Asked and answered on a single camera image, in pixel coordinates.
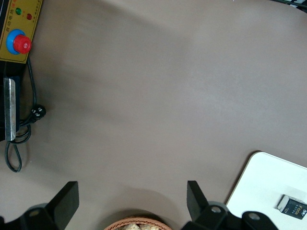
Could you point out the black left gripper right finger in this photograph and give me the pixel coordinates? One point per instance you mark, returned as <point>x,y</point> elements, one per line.
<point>199,210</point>

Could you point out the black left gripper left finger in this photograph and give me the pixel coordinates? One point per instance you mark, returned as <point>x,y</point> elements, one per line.
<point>64,206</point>

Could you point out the cream plastic tray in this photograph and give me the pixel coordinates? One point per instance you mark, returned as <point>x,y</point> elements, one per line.
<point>263,182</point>

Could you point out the round wicker basket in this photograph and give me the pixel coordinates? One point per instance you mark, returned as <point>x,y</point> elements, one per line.
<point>120,221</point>

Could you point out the small black snack box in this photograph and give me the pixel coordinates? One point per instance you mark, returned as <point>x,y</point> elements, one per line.
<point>293,207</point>

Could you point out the yellow emergency stop box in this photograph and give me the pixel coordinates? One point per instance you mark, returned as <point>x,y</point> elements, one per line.
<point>14,26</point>

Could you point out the brown snack bag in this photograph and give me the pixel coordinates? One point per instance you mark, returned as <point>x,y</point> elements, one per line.
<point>132,227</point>
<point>148,227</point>

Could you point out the black box with silver strip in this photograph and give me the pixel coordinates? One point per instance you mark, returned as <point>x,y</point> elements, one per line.
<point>19,100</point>

